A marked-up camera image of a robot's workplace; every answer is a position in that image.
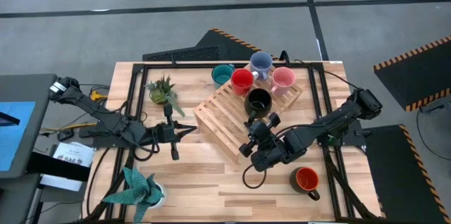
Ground grey monitor blue screen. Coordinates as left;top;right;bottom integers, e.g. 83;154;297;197
0;73;58;181

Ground yellow cable connector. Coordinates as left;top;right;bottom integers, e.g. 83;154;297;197
89;90;109;102

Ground lavender grey mug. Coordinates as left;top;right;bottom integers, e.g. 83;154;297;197
249;51;274;81

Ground white printed paper sheet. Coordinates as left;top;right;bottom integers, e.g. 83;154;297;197
40;142;95;192

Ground black mug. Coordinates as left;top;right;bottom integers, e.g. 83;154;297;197
244;88;273;123

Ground dark mug orange inside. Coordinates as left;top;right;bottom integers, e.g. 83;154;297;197
289;166;321;202

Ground teal leaf plant white pot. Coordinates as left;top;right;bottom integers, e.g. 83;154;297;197
101;166;166;224

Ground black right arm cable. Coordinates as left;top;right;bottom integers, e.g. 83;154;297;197
242;163;268;189

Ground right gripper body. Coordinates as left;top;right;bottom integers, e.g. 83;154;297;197
238;112;290;158

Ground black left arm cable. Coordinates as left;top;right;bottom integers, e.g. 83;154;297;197
132;125;160;162

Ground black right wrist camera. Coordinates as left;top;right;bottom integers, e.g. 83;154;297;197
250;148;287;173

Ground yellow floor cable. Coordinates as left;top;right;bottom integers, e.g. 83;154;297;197
40;121;98;135

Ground pink mug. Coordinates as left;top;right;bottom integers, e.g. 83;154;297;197
270;66;297;97

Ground black floor cable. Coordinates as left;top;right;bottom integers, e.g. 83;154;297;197
415;109;451;161

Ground succulent plant black pot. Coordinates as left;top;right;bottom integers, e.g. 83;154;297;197
145;75;186;118

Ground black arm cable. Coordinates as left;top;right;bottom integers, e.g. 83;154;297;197
132;125;160;162
242;163;268;189

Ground wooden slatted rack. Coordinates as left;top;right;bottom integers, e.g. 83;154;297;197
192;62;304;164

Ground teal mug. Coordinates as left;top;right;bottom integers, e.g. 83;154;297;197
211;63;236;89

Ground black mat hazard stripes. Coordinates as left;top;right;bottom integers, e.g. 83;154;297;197
364;124;451;224
373;35;451;112
142;27;279;62

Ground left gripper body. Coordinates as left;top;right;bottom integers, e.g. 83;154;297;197
155;103;181;161

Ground red mug white handle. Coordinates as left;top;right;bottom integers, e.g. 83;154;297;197
230;68;260;97

